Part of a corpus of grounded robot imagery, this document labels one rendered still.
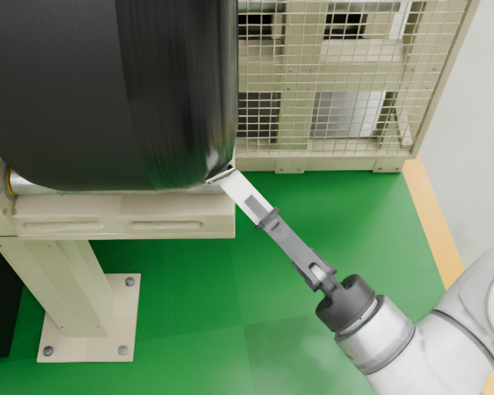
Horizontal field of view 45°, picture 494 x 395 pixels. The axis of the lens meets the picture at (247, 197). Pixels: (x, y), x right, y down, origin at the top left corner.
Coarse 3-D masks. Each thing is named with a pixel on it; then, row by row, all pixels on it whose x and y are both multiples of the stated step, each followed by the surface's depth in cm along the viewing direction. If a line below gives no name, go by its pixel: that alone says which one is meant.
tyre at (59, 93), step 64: (0, 0) 51; (64, 0) 52; (128, 0) 52; (192, 0) 53; (0, 64) 54; (64, 64) 54; (128, 64) 55; (192, 64) 56; (0, 128) 60; (64, 128) 59; (128, 128) 60; (192, 128) 61
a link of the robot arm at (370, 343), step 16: (384, 304) 73; (368, 320) 71; (384, 320) 72; (400, 320) 73; (336, 336) 76; (352, 336) 72; (368, 336) 71; (384, 336) 71; (400, 336) 71; (352, 352) 73; (368, 352) 71; (384, 352) 71; (368, 368) 72
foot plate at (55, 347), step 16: (112, 288) 178; (128, 288) 178; (128, 304) 176; (48, 320) 173; (112, 320) 173; (128, 320) 173; (48, 336) 170; (64, 336) 170; (112, 336) 170; (128, 336) 170; (48, 352) 167; (64, 352) 168; (80, 352) 168; (96, 352) 168; (112, 352) 168; (128, 352) 168
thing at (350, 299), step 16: (320, 288) 74; (336, 288) 72; (352, 288) 72; (368, 288) 74; (320, 304) 76; (336, 304) 72; (352, 304) 72; (368, 304) 72; (336, 320) 72; (352, 320) 72
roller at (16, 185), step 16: (16, 176) 90; (16, 192) 91; (32, 192) 91; (48, 192) 91; (64, 192) 91; (80, 192) 91; (96, 192) 91; (112, 192) 91; (128, 192) 91; (144, 192) 91; (160, 192) 91; (176, 192) 91; (192, 192) 91; (208, 192) 91; (224, 192) 92
